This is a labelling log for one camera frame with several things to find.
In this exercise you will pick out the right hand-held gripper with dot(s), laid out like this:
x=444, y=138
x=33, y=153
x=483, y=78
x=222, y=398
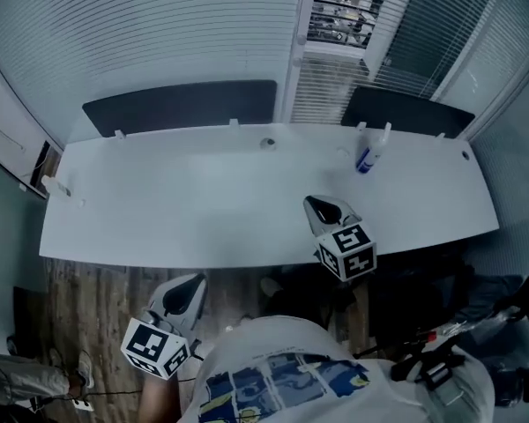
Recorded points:
x=350, y=249

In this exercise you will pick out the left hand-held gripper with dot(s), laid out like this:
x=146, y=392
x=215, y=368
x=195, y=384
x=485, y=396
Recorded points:
x=152, y=344

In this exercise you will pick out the narrow white window blinds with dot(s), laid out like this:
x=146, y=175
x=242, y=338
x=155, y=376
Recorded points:
x=322, y=91

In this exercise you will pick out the dark grey window blinds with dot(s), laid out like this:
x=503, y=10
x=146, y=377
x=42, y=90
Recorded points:
x=432, y=29

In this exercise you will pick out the pale grey window blinds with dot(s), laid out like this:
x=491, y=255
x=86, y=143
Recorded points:
x=502, y=51

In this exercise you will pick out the wide white window blinds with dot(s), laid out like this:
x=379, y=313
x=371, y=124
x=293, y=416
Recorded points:
x=158, y=29

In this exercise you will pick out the person's left forearm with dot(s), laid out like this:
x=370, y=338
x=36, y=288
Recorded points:
x=158, y=401

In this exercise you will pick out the white power strip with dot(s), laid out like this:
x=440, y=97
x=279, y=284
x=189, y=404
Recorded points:
x=83, y=404

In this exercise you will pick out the blue and white spray bottle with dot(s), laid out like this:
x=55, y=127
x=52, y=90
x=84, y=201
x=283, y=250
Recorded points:
x=369, y=154

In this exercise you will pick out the person's white printed shirt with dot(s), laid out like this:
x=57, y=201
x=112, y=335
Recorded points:
x=300, y=368

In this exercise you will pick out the short dark desk divider panel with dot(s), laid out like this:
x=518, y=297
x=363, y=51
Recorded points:
x=405, y=113

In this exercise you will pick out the clear plastic bottle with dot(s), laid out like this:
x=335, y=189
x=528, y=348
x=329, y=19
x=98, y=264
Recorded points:
x=57, y=187

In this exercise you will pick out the black office chair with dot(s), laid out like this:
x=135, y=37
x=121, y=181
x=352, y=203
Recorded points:
x=526, y=298

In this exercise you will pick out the long dark desk divider panel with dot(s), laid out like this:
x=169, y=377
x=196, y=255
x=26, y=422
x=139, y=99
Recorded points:
x=181, y=106

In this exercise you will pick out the white window frame post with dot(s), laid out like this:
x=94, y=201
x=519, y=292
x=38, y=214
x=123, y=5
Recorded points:
x=297, y=11

